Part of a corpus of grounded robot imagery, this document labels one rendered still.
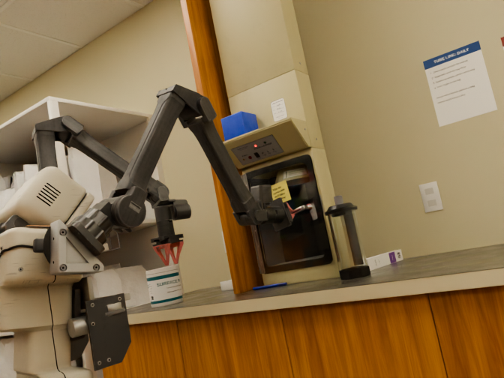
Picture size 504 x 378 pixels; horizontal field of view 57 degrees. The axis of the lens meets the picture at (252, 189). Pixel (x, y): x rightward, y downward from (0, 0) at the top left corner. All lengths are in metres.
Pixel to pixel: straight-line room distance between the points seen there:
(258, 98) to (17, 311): 1.13
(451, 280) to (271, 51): 1.07
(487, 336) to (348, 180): 1.03
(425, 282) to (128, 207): 0.75
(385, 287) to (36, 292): 0.86
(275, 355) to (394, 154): 0.98
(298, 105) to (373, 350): 0.88
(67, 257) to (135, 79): 2.05
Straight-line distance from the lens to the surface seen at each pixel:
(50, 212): 1.21
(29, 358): 1.22
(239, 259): 1.80
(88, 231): 1.05
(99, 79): 3.26
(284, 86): 1.78
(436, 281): 1.25
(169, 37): 2.85
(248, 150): 1.75
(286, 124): 1.63
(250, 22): 1.94
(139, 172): 1.16
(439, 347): 1.32
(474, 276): 1.23
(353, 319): 1.38
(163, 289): 1.91
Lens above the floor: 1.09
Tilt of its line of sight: 8 degrees up
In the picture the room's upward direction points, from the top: 11 degrees counter-clockwise
